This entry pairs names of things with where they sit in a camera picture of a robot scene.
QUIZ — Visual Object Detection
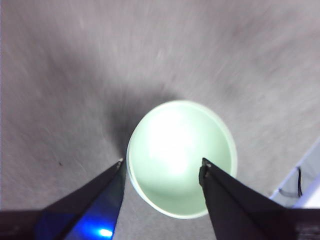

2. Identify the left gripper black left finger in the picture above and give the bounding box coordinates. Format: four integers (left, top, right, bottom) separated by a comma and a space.
0, 158, 126, 240

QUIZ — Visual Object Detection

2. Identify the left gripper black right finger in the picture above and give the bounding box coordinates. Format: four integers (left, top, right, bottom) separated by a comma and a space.
198, 157, 320, 240

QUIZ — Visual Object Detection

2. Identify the pale green bowl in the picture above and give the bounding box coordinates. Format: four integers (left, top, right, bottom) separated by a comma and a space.
125, 99, 238, 220

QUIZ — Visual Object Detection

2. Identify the white frame rail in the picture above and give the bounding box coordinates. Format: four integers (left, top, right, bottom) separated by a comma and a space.
269, 138, 320, 201

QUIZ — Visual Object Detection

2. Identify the thin black cable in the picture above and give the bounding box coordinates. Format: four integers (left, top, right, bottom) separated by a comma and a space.
296, 166, 304, 197

